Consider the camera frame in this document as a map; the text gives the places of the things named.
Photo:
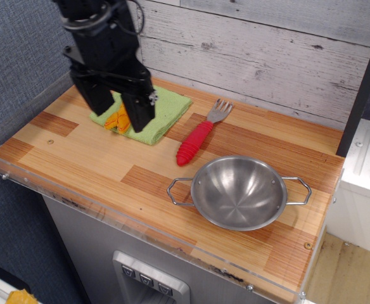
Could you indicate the grey toy fridge cabinet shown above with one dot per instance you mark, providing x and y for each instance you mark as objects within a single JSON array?
[{"x": 92, "y": 243}]

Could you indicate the silver ice dispenser panel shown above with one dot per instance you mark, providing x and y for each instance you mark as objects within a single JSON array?
[{"x": 147, "y": 280}]

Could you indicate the yellow object bottom left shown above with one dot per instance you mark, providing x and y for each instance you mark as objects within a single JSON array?
[{"x": 21, "y": 297}]

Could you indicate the red handled metal fork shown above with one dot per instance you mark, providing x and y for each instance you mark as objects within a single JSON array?
[{"x": 192, "y": 144}]

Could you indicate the white side cabinet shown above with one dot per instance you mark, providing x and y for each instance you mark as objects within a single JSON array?
[{"x": 348, "y": 217}]

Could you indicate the orange plush pepper toy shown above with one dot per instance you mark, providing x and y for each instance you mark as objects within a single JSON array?
[{"x": 118, "y": 120}]

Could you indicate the steel bowl with handles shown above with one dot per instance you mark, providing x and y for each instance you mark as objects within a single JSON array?
[{"x": 240, "y": 193}]

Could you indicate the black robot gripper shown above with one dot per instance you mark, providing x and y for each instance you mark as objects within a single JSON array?
[{"x": 103, "y": 59}]

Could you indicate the black right frame post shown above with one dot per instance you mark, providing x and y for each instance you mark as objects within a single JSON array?
[{"x": 355, "y": 114}]

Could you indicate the clear acrylic guard rail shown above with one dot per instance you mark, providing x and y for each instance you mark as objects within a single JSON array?
[{"x": 288, "y": 110}]

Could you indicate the green folded towel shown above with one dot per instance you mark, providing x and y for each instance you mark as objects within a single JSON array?
[{"x": 169, "y": 107}]

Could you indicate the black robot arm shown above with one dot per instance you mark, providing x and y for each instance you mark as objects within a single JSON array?
[{"x": 79, "y": 9}]

